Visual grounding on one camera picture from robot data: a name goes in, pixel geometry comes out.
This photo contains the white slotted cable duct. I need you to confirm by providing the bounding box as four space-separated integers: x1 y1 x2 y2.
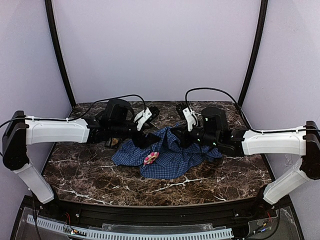
22 214 234 240

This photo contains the black frame post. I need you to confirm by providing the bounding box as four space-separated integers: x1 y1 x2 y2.
237 0 269 107
44 0 76 109

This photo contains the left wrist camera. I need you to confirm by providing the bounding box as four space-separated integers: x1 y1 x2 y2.
133 106 160 131

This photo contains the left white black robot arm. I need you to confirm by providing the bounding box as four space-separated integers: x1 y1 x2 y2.
1 98 160 204

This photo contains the blue checkered shirt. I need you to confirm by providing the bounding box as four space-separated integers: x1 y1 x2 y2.
111 126 222 180

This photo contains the right black frame post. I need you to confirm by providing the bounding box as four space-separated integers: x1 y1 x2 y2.
237 0 269 107

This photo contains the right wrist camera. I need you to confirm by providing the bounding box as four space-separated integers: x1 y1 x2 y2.
176 102 199 132

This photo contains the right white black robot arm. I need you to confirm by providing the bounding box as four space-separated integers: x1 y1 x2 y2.
171 103 320 208

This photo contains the left black display frame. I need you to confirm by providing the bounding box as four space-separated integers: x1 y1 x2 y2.
104 138 121 149

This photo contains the black aluminium front rail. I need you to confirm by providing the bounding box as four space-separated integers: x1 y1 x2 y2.
60 198 258 227

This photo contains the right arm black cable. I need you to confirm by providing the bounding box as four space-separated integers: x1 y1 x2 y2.
184 86 258 133

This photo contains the gold round brooch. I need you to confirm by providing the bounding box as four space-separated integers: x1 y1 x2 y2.
110 138 119 147

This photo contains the left black frame post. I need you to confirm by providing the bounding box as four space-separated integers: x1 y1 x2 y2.
44 0 76 109

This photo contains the pink flower brooch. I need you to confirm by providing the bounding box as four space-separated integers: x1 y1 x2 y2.
143 151 159 166

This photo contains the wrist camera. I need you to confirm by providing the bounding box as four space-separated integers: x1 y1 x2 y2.
133 106 160 131
176 102 199 132

